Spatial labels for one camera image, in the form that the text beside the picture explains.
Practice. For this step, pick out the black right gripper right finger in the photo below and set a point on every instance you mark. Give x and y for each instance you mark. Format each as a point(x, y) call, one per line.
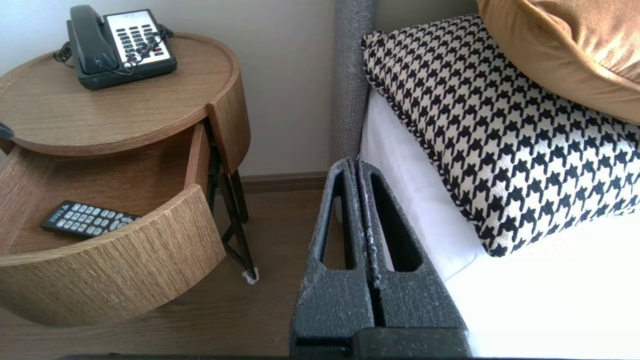
point(420, 300)

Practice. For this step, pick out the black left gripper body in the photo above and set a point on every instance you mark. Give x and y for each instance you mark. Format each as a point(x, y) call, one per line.
point(5, 131)

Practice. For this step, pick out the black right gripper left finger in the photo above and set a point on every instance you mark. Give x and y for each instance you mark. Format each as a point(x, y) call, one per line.
point(330, 300)

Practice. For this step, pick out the black remote control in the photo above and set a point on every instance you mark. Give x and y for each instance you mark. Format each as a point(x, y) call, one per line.
point(85, 220)

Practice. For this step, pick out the round wooden bedside table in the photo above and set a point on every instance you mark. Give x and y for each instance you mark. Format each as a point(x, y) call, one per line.
point(125, 265)
point(100, 110)

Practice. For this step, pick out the white tape scrap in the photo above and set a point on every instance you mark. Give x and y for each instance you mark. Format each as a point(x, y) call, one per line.
point(250, 276)

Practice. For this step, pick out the black telephone handset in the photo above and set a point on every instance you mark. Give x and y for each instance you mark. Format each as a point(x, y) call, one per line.
point(90, 45)

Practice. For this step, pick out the brown skirting board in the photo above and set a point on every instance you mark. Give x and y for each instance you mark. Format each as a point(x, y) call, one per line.
point(285, 182)

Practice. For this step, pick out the white bed sheet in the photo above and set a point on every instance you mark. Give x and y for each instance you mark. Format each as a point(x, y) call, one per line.
point(550, 300)

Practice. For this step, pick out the black and white telephone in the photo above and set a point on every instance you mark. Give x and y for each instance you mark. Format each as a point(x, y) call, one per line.
point(140, 45)

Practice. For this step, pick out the black white houndstooth pillow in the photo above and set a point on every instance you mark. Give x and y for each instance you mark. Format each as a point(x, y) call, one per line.
point(500, 140)

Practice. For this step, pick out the brown velvet pillow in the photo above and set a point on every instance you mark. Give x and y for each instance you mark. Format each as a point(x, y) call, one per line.
point(575, 45)

